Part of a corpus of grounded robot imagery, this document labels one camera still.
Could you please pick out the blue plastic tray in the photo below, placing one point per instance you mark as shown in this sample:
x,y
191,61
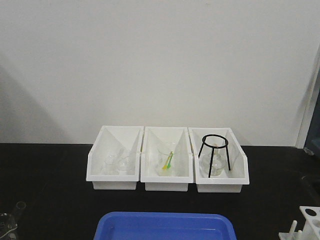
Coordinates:
x,y
164,226

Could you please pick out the left white storage bin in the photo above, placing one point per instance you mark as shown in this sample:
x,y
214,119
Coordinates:
x,y
109,141

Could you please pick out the glassware in left bin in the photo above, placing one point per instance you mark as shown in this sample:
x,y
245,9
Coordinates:
x,y
122,163

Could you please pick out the white storage bin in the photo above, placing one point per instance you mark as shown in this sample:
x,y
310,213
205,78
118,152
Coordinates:
x,y
109,141
182,163
228,181

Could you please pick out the white test tube rack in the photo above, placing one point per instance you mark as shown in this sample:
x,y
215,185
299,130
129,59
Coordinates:
x,y
311,228

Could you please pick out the glass beaker in middle bin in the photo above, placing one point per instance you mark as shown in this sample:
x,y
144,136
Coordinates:
x,y
163,150

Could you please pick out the glass test tube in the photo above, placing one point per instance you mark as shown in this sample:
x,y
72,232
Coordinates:
x,y
18,211

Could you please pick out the right white storage bin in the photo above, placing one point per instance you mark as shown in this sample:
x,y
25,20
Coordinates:
x,y
228,181

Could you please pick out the yellow green plastic spatulas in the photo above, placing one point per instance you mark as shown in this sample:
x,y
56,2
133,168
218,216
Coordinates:
x,y
167,164

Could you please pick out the middle white storage bin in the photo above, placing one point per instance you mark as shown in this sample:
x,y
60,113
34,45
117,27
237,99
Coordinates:
x,y
182,163

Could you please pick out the glass flask under tripod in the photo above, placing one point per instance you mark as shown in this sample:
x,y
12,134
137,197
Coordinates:
x,y
212,161

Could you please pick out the black metal tripod stand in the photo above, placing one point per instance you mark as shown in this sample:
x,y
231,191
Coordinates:
x,y
216,141

